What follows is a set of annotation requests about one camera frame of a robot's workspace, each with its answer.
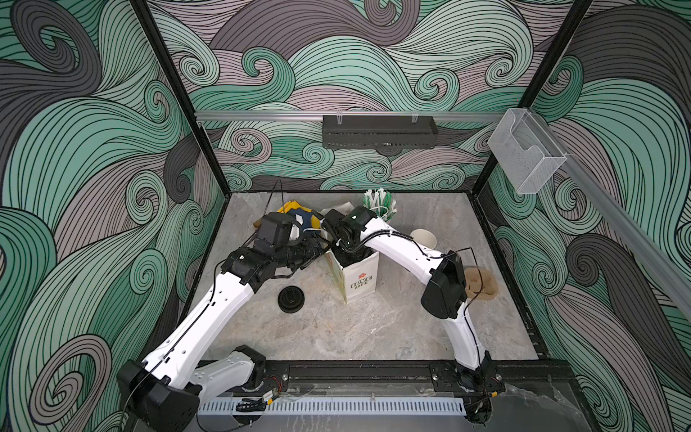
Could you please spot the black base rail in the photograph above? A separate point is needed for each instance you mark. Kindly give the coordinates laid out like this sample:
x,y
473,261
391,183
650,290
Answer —
x,y
437,376

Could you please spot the black cup lid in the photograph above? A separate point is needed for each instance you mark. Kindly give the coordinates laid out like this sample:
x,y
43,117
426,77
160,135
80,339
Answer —
x,y
291,299
346,259

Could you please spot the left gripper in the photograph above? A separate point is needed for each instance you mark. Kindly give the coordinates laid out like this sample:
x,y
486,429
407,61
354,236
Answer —
x,y
313,251

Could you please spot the navy blue cloth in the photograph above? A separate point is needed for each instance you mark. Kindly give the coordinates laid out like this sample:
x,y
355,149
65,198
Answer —
x,y
306,219

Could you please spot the stack of paper cups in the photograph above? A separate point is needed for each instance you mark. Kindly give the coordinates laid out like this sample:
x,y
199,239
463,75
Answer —
x,y
424,238

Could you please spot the yellow cloth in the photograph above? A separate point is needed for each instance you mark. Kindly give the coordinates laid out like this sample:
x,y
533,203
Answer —
x,y
294,207

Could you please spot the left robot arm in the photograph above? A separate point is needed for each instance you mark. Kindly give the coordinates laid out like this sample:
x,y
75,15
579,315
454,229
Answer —
x,y
166,389

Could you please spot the black wall shelf tray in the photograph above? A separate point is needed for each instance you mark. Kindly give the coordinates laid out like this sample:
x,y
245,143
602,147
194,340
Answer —
x,y
359,131

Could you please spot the clear acrylic wall holder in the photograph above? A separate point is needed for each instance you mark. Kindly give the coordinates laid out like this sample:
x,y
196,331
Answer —
x,y
527,150

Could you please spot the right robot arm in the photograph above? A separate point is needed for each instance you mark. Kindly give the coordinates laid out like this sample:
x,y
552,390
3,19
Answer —
x,y
444,297

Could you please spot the white paper takeout bag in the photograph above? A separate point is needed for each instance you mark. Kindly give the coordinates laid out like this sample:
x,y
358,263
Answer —
x,y
356,281

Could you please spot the white slotted cable duct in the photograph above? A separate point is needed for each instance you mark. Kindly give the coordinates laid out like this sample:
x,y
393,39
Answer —
x,y
365,406

